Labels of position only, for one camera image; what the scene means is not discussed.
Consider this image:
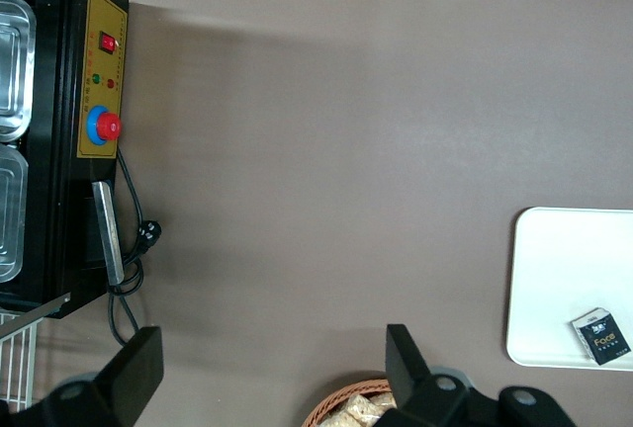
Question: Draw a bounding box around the black power cable with plug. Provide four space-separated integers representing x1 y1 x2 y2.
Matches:
105 146 164 350

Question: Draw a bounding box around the black appliance yellow control panel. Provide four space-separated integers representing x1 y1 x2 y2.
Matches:
0 0 131 321

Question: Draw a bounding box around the beige plastic tray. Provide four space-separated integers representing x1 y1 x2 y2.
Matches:
504 206 633 374

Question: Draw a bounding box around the white wire basket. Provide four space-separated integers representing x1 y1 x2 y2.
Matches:
0 309 42 411

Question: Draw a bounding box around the round brown wicker basket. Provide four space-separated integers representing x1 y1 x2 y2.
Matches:
301 378 398 427

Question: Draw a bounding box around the small black box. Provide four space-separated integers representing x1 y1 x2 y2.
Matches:
570 306 633 369

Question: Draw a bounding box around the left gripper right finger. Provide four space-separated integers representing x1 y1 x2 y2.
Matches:
385 323 439 411

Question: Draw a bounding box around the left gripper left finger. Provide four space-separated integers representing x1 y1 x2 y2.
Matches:
93 326 165 427

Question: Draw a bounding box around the steel food pan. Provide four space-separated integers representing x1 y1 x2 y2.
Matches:
0 0 39 143
0 142 30 286

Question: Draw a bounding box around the clear wrapped cracker packet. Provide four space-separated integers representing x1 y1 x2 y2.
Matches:
369 390 398 409
344 393 393 427

